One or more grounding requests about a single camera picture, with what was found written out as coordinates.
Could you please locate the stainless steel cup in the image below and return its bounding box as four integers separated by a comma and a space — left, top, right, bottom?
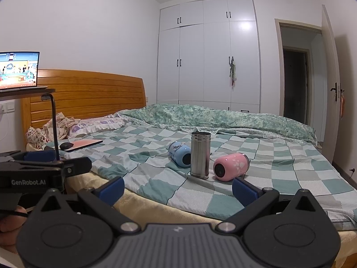
190, 131, 212, 180

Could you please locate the person's left hand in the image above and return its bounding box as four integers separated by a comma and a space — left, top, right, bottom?
0, 205, 28, 254

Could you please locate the green hanging charm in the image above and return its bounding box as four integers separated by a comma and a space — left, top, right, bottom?
228, 57, 238, 88

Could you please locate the yellow blanket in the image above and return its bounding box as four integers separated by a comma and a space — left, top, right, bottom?
65, 171, 357, 247

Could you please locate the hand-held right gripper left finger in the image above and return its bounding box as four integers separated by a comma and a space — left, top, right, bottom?
36, 177, 141, 236

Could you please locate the green checkered bed sheet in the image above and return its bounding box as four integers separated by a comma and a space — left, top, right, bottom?
45, 124, 357, 223

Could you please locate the open laptop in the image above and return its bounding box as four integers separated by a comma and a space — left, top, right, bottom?
0, 52, 41, 91

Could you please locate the green floral duvet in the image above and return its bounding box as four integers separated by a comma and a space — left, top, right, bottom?
115, 103, 319, 146

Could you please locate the white cable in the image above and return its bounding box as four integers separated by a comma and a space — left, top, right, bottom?
0, 112, 9, 143

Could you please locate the white room door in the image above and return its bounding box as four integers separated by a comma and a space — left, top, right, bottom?
321, 4, 343, 164

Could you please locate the black bedside laptop table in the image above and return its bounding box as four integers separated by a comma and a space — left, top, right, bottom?
0, 88, 64, 163

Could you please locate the crumpled floral cloth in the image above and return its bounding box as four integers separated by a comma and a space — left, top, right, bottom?
42, 112, 83, 140

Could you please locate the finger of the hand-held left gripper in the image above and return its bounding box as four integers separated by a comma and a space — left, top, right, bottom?
11, 150, 56, 162
62, 157, 92, 178

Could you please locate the red dotted white pillow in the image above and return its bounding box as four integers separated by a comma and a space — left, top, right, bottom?
26, 127, 52, 149

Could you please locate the black door handle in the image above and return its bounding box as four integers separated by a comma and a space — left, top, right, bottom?
330, 82, 345, 99

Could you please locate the pink cup with paw prints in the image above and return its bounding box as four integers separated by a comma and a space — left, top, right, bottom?
213, 153, 250, 182

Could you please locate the wooden headboard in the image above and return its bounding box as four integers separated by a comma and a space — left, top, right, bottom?
22, 69, 147, 130

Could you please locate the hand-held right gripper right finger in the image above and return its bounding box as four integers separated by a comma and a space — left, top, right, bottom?
218, 178, 319, 235

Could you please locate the purple floral pillow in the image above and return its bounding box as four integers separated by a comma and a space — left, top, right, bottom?
68, 116, 128, 139

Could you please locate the beige door frame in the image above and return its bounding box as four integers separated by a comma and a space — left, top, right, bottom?
274, 18, 324, 143

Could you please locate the white wardrobe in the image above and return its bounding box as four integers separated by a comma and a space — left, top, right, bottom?
156, 0, 262, 114

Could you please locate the blue cup with cartoon print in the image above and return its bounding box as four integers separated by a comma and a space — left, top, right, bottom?
168, 141, 192, 168

